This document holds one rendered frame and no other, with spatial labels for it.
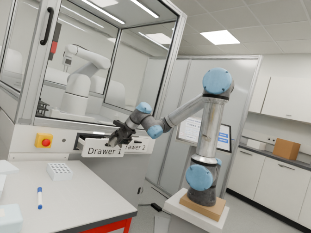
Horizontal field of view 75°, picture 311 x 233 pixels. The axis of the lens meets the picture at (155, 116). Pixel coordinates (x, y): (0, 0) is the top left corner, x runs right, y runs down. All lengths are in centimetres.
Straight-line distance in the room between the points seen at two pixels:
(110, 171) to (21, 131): 65
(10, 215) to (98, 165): 82
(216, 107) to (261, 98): 339
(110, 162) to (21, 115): 66
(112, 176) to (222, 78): 107
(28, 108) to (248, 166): 339
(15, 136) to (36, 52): 43
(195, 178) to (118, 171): 81
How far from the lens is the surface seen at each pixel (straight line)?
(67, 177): 108
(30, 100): 121
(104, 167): 152
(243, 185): 394
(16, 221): 74
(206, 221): 105
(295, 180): 369
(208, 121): 91
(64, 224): 80
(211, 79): 90
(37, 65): 120
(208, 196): 110
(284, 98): 417
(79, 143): 132
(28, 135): 125
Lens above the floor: 120
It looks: 3 degrees down
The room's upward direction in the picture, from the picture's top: 14 degrees clockwise
